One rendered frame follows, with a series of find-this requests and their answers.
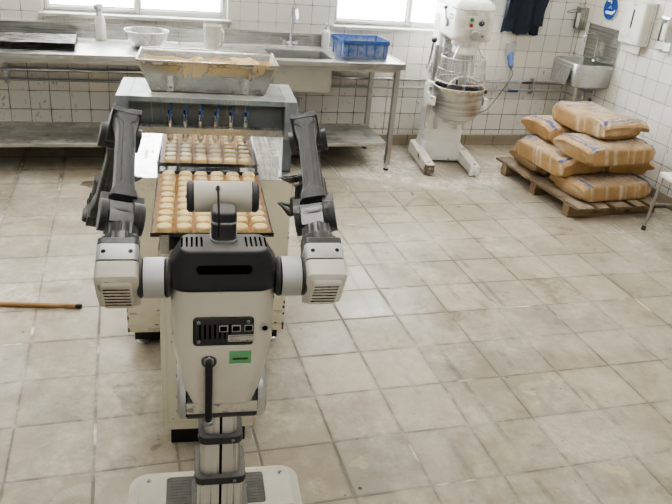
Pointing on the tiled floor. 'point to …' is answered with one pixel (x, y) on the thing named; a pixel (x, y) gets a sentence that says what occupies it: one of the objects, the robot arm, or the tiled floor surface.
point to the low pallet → (572, 207)
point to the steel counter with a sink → (301, 73)
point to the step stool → (657, 195)
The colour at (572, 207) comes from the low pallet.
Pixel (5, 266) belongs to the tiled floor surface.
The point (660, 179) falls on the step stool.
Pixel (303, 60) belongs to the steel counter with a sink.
